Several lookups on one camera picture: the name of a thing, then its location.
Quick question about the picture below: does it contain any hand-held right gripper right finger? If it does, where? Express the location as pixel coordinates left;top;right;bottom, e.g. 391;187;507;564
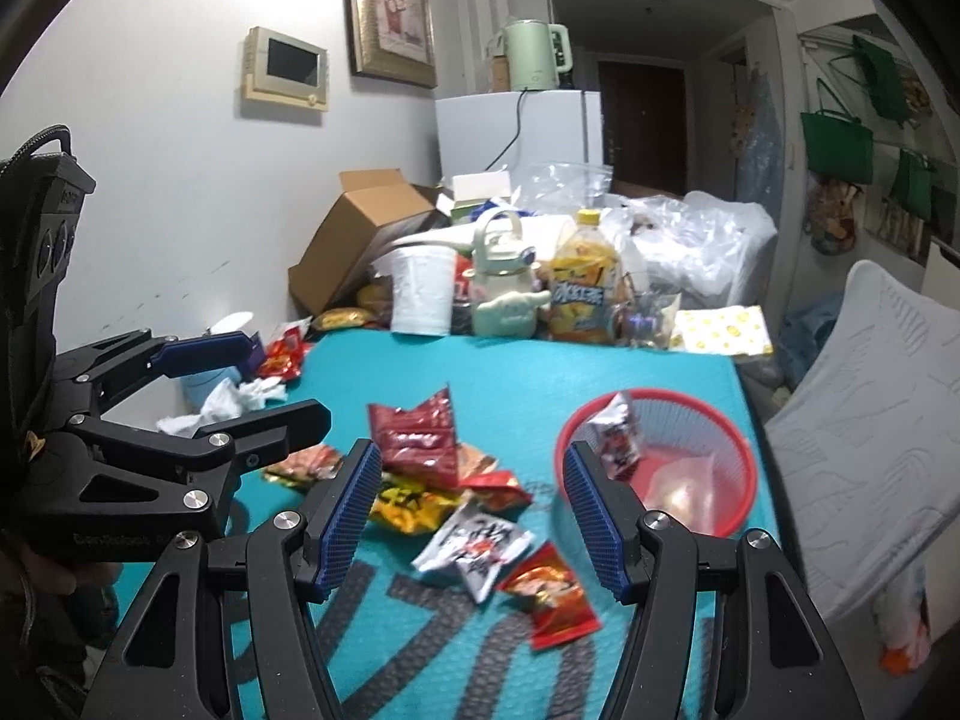
564;441;863;720

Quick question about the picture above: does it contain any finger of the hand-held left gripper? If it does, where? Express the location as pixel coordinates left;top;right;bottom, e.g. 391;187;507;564
52;330;260;421
30;399;332;539

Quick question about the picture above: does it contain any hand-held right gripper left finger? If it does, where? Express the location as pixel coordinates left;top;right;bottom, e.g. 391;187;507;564
79;439;385;720

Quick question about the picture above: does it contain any pink sausage snack packet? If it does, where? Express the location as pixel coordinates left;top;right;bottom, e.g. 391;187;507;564
262;444;346;492

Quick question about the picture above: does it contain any yellow black snack packet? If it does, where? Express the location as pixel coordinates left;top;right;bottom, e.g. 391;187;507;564
370;481;466;537

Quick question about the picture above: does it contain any small white red snack packet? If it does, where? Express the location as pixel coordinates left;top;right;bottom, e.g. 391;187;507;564
587;392;644;481

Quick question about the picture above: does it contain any red orange snack packet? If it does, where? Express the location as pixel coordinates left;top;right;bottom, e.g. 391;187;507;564
499;544;603;652

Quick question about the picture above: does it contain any dark red snack packet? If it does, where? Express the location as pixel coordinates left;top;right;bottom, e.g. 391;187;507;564
367;386;460;488

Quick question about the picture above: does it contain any white black-print snack packet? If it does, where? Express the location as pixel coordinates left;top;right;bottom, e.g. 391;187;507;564
411;501;535;605

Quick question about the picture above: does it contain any red plastic basket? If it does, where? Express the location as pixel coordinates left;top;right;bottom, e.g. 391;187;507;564
553;388;758;539

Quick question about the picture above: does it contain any crumpled white tissue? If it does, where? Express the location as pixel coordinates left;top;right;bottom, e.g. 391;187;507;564
156;377;290;436

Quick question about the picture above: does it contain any red foil snack packet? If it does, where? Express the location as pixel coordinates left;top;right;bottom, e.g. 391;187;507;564
259;319;312;383

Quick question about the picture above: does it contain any clear plastic bag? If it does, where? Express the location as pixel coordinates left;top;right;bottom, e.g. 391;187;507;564
641;454;725;533

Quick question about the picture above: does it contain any yellow snack bag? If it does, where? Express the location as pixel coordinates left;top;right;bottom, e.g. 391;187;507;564
313;306;376;331

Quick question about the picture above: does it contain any teal bubble mat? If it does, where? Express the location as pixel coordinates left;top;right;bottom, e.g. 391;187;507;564
112;330;781;720

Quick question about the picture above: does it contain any wrapped toilet paper roll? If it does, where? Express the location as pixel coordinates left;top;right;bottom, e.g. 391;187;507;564
390;246;457;336

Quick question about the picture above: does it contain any cardboard box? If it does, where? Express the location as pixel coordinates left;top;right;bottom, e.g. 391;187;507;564
289;170;451;316

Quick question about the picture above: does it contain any glass mug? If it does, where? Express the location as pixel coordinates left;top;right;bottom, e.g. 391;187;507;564
619;289;683;350

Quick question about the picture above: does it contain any yellow smiley paper packet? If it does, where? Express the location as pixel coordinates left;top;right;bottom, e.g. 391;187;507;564
670;304;775;357

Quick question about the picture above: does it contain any iced tea bottle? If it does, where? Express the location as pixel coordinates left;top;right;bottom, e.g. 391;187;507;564
547;208;625;342

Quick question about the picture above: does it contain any cream character water bottle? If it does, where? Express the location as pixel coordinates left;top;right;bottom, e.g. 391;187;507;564
469;208;552;338

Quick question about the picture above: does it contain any grey leaf cushion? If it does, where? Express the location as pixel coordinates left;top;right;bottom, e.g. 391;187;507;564
765;260;960;623

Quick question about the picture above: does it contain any pile of clear plastic bags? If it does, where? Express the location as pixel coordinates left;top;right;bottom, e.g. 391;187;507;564
604;191;751;308

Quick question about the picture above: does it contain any blue cloth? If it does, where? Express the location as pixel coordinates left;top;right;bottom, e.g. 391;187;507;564
780;292;845;376

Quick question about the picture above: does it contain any small white box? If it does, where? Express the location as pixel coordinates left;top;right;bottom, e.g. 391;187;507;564
450;172;515;222

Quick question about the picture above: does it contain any clear zip bag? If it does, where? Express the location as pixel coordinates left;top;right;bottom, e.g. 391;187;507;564
525;161;614;215

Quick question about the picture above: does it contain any hanging mesh bag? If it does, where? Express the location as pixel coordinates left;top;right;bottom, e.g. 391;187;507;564
804;176;860;256

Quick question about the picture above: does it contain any white fridge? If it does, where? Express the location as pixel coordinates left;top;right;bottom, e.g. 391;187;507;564
435;90;605;192

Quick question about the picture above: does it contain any framed picture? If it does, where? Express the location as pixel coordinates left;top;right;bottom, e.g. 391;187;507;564
341;0;438;89

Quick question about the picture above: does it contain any dark wooden door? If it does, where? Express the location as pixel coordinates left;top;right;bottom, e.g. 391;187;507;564
598;58;687;196

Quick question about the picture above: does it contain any green electric kettle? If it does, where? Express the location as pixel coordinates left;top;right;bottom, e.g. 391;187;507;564
491;19;578;91

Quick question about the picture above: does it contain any large green tote bag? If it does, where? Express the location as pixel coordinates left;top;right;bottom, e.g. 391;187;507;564
800;79;875;185

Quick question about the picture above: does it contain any intercom wall panel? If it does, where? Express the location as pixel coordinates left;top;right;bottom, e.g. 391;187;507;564
241;26;331;113

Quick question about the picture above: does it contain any black power cable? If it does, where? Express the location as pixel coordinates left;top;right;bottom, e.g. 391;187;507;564
484;88;527;172

